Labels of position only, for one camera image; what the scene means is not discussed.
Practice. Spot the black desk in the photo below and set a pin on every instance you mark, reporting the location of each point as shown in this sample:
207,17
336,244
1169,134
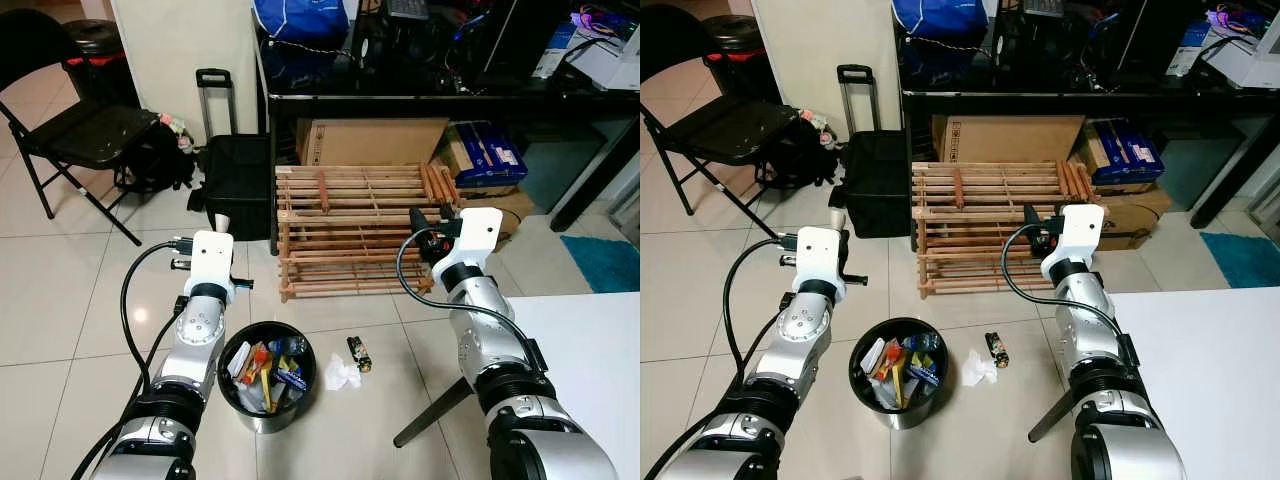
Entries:
380,103
1020,100

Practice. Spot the dark grey table leg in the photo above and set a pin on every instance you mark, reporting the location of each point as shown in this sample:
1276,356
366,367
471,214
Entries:
1050,420
430,415

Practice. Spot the black trolley suitcase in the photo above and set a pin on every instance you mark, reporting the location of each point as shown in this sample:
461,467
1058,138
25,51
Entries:
878,180
238,185

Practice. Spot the round black rubbish bin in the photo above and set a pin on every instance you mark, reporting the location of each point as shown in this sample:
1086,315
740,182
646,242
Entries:
255,415
905,412

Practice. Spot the teal floor mat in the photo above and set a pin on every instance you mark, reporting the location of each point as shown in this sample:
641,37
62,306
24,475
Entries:
1245,258
605,262

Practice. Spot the black printed snack wrapper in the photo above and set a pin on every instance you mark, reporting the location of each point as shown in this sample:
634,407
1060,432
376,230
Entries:
997,350
359,353

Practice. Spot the small pink white bundle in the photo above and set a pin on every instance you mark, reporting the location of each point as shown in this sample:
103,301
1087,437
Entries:
815,122
175,125

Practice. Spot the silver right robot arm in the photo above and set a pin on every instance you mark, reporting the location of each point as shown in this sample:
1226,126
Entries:
1085,325
480,330

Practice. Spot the blue fabric bag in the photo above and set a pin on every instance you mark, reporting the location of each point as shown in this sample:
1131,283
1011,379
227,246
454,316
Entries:
300,15
940,15

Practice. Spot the white open computer case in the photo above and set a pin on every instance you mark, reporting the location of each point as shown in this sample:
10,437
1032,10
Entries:
615,65
1250,60

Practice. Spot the black computer with coloured lights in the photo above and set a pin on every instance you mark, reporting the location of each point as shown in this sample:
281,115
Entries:
420,50
1060,50

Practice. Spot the white paper scrap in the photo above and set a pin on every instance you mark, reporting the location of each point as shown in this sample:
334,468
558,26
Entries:
238,360
870,355

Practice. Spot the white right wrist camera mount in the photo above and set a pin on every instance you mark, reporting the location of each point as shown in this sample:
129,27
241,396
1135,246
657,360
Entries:
480,232
1085,228

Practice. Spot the black folding chair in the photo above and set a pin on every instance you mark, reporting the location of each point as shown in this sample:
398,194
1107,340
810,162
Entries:
730,125
85,130

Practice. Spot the blue snack packet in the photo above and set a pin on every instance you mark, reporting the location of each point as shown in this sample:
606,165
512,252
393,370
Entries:
925,370
292,375

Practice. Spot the wooden slatted rack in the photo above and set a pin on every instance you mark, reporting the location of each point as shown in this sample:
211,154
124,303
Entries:
985,210
350,215

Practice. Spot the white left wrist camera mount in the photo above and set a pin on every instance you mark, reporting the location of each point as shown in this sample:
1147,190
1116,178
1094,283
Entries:
212,258
820,255

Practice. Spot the flat brown cardboard box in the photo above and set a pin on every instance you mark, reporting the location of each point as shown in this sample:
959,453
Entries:
370,140
1010,138

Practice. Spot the yellow strip wrapper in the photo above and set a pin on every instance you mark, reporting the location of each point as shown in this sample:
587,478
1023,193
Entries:
900,385
266,390

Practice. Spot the black bin with red band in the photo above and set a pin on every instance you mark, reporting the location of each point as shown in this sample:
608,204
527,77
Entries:
735,35
95,40

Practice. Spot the red orange packet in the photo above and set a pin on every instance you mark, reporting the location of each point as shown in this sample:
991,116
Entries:
258,360
888,362

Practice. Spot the white crumpled tissue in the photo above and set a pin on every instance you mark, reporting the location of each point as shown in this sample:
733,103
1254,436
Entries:
340,373
978,370

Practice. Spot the white and blue container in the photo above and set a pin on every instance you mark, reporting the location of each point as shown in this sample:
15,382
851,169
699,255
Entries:
1188,50
555,55

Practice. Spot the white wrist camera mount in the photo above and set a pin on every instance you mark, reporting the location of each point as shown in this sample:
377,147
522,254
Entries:
480,232
1085,228
212,258
820,255

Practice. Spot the clear plastic bottle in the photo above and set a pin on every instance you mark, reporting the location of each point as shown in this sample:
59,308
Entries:
922,342
288,346

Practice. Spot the blue printed box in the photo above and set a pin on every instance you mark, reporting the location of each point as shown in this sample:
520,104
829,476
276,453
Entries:
1128,150
490,155

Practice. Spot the black backpack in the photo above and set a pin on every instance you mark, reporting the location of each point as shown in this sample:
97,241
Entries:
790,155
150,160

